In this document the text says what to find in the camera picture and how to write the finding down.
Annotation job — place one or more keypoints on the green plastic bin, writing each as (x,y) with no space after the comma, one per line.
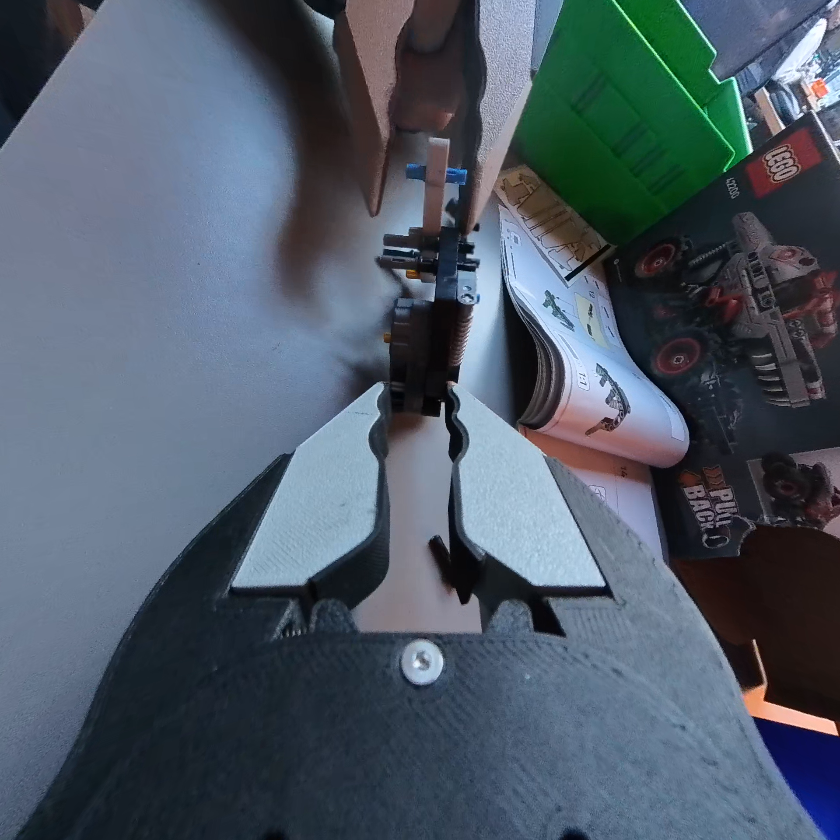
(623,131)

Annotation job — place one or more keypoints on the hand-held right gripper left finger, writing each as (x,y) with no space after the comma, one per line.
(308,512)

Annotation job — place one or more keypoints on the blue object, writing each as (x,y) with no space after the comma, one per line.
(807,781)

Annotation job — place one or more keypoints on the dark panel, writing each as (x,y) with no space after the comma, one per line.
(754,26)

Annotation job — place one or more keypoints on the black lego set box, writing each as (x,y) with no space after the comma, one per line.
(754,367)

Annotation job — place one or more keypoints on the lego instruction booklet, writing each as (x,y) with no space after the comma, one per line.
(590,367)

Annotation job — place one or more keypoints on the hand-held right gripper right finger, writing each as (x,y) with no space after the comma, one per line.
(518,518)

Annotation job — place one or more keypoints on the grey and black lego assembly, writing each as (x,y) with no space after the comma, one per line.
(420,341)

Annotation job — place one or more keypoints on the small black lego pin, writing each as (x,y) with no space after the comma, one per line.
(439,554)

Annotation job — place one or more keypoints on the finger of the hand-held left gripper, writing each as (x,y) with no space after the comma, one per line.
(367,98)
(502,85)

